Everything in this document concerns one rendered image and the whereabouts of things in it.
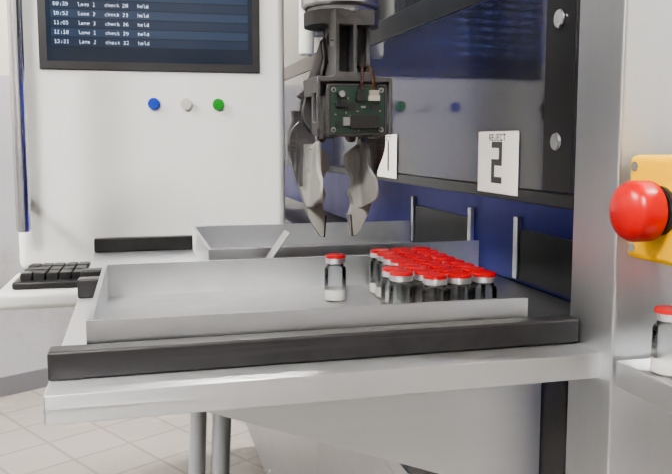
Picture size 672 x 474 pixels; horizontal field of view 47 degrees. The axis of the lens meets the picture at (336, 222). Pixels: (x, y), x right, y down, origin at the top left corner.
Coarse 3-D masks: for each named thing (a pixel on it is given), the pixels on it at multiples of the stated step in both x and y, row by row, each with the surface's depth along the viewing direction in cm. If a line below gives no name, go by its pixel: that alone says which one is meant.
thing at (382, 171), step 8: (392, 136) 105; (392, 144) 105; (384, 152) 109; (392, 152) 105; (384, 160) 109; (392, 160) 105; (384, 168) 109; (392, 168) 105; (384, 176) 109; (392, 176) 105
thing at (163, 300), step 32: (320, 256) 85; (352, 256) 85; (96, 288) 66; (128, 288) 80; (160, 288) 81; (192, 288) 81; (224, 288) 82; (256, 288) 83; (288, 288) 84; (320, 288) 84; (352, 288) 84; (96, 320) 55; (128, 320) 55; (160, 320) 56; (192, 320) 56; (224, 320) 57; (256, 320) 57; (288, 320) 58; (320, 320) 58; (352, 320) 59; (384, 320) 60; (416, 320) 60; (448, 320) 61
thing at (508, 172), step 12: (480, 132) 78; (492, 132) 76; (504, 132) 73; (516, 132) 71; (480, 144) 78; (504, 144) 73; (516, 144) 71; (480, 156) 78; (492, 156) 76; (504, 156) 73; (516, 156) 71; (480, 168) 78; (504, 168) 73; (516, 168) 71; (480, 180) 79; (504, 180) 73; (516, 180) 71; (492, 192) 76; (504, 192) 74; (516, 192) 71
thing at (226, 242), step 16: (272, 224) 117; (288, 224) 118; (304, 224) 119; (336, 224) 120; (368, 224) 121; (384, 224) 122; (400, 224) 123; (208, 240) 115; (224, 240) 116; (240, 240) 116; (256, 240) 117; (272, 240) 118; (288, 240) 118; (304, 240) 119; (320, 240) 120; (336, 240) 120; (352, 240) 121; (368, 240) 122; (384, 240) 122; (400, 240) 123; (208, 256) 90; (224, 256) 90; (240, 256) 91; (256, 256) 91; (288, 256) 92; (304, 256) 93; (464, 256) 98
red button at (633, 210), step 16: (624, 192) 50; (640, 192) 49; (656, 192) 49; (624, 208) 50; (640, 208) 49; (656, 208) 49; (624, 224) 50; (640, 224) 49; (656, 224) 49; (640, 240) 50
